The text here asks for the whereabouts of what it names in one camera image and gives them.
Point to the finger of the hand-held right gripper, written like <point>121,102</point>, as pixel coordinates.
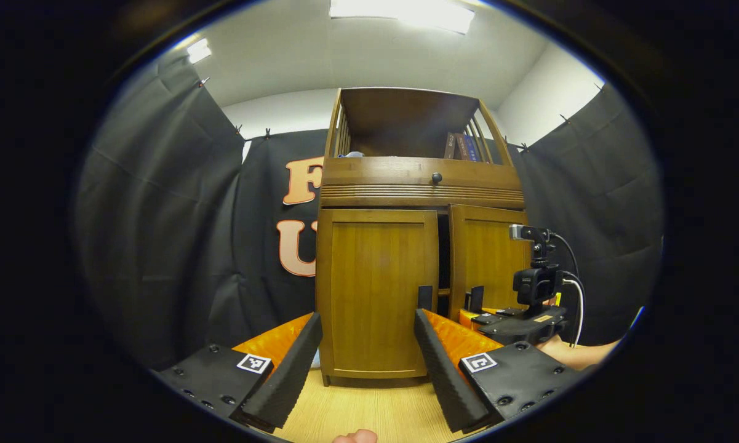
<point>486,319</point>

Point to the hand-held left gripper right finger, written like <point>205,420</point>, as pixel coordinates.
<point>443,375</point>

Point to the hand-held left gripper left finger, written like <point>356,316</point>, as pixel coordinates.
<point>289,375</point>

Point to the wooden shoe cabinet door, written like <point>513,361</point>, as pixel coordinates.
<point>375,277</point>
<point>486,258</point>

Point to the wooden double-door shoe cabinet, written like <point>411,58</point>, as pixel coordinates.
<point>400,117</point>

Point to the white object on table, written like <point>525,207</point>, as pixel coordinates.
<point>315,360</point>

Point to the blue book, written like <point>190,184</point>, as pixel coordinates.
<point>471,147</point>

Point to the maroon book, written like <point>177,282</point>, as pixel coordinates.
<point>459,146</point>

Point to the brown book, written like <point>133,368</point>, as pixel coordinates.
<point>449,146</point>

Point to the black backdrop cloth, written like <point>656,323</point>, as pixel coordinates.
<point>172,246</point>

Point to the wooden drawer with dark knob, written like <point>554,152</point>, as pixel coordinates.
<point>381,172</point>

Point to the large ceiling light panel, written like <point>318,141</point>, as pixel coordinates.
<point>400,11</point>

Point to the small ceiling light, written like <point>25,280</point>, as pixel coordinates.
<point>199,50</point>

